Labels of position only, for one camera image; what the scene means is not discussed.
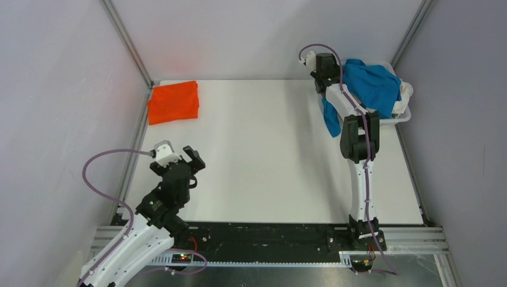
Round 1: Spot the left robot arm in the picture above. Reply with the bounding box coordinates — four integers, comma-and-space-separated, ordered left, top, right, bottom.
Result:
77, 141, 206, 286

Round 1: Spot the folded orange t shirt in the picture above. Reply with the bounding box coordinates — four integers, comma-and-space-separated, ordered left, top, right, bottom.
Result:
147, 81, 200, 125

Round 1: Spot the blue t shirt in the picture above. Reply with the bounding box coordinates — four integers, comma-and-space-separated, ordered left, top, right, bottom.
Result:
322, 59, 402, 138

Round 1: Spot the controller board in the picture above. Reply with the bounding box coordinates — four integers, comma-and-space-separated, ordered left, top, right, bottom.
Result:
350, 258, 375, 274
170, 253, 193, 265

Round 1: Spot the white plastic laundry basket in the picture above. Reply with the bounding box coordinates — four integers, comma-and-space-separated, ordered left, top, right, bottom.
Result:
367, 61, 411, 126

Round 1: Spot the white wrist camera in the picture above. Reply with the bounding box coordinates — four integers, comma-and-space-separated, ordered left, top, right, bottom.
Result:
154, 141, 182, 167
300, 50, 316, 70

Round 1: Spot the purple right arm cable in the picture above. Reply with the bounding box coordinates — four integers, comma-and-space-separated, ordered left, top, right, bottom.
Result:
298, 43, 399, 276

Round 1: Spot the left controller board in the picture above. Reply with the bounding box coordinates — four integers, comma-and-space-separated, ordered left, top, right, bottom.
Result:
170, 253, 193, 265

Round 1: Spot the right controller board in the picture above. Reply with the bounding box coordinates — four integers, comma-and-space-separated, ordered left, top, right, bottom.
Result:
350, 258, 375, 274

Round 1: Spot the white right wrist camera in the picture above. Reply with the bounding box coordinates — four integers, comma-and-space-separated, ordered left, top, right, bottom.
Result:
300, 50, 316, 70

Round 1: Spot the left aluminium frame post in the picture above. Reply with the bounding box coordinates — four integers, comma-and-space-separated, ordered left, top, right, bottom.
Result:
99, 0, 154, 89

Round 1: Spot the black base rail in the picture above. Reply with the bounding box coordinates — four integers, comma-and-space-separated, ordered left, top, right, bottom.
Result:
111, 213, 387, 264

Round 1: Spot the aluminium frame post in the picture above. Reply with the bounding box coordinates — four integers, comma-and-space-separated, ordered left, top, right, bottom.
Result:
99, 0, 154, 89
390, 0, 436, 69

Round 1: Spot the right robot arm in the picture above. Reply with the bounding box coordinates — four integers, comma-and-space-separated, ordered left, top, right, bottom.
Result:
304, 51, 387, 251

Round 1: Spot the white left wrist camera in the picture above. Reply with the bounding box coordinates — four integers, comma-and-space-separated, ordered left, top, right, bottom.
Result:
154, 141, 182, 167

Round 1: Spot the right aluminium frame post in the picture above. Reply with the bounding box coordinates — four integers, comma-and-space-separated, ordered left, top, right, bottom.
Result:
390, 0, 436, 69

